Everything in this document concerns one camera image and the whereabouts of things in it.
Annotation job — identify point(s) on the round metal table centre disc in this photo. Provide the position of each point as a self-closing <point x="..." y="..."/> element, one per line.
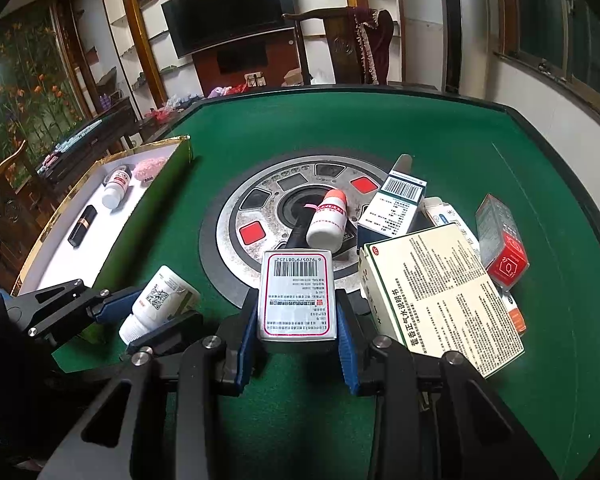
<point x="240" y="210"/>

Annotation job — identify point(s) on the pink fluffy ball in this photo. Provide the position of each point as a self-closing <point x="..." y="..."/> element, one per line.
<point x="149" y="167"/>

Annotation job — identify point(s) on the wall power socket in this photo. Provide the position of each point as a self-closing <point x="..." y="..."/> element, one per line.
<point x="256" y="80"/>

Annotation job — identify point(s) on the black flat television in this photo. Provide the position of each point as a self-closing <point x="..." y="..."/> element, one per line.
<point x="230" y="5"/>

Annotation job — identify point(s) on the white bottle red label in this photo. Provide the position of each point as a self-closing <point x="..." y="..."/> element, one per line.
<point x="115" y="187"/>

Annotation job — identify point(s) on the blue white medicine box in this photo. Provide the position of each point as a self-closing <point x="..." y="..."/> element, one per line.
<point x="392" y="210"/>

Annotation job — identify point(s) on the dark wooden armchair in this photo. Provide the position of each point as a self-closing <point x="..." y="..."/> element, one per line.
<point x="342" y="45"/>

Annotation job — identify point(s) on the small cardboard box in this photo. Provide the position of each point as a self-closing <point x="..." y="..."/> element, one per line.
<point x="292" y="77"/>

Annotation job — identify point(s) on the green framed window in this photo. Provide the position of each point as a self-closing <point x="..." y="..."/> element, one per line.
<point x="555" y="20"/>

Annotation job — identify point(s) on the dark tube pink end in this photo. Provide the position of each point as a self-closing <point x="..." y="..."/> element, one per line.
<point x="300" y="232"/>

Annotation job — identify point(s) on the black gold lipstick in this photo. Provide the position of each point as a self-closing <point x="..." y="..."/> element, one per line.
<point x="82" y="225"/>

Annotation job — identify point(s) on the silver tower air conditioner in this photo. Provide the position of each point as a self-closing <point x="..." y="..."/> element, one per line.
<point x="450" y="25"/>

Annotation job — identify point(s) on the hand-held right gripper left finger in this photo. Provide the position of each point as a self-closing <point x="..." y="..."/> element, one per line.
<point x="245" y="345"/>

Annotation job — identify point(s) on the flower wall painting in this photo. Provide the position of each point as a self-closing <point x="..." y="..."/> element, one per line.
<point x="25" y="90"/>

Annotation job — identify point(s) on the white tray box gold edge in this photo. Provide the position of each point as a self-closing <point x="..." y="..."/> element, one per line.
<point x="65" y="260"/>

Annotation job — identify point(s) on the small white barcode box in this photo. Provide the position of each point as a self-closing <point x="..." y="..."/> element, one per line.
<point x="297" y="300"/>

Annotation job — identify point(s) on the dark red fringed cloth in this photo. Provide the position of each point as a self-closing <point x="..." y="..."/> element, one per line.
<point x="380" y="45"/>

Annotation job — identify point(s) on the small white blue box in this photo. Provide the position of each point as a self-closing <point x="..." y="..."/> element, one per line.
<point x="445" y="215"/>

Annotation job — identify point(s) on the purple plush toy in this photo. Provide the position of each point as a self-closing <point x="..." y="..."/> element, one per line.
<point x="220" y="91"/>

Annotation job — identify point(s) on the brown wooden chair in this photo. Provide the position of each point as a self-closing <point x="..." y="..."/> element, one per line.
<point x="5" y="170"/>

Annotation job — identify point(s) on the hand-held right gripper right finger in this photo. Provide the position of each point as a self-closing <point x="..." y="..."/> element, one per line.
<point x="350" y="355"/>

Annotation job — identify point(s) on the white orange box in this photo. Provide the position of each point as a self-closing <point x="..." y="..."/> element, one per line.
<point x="516" y="317"/>

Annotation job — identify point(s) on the white bottle orange cap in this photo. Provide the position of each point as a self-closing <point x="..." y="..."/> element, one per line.
<point x="325" y="225"/>

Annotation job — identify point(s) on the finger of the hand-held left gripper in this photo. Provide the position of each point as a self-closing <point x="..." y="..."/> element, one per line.
<point x="115" y="306"/>
<point x="165" y="330"/>

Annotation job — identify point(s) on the plain white plastic bottle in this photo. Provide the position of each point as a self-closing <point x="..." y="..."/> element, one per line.
<point x="162" y="297"/>

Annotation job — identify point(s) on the large white medicine box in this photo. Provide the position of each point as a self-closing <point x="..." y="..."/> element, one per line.
<point x="445" y="300"/>

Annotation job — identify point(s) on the grey red small box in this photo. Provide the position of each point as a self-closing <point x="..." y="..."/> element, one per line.
<point x="500" y="245"/>

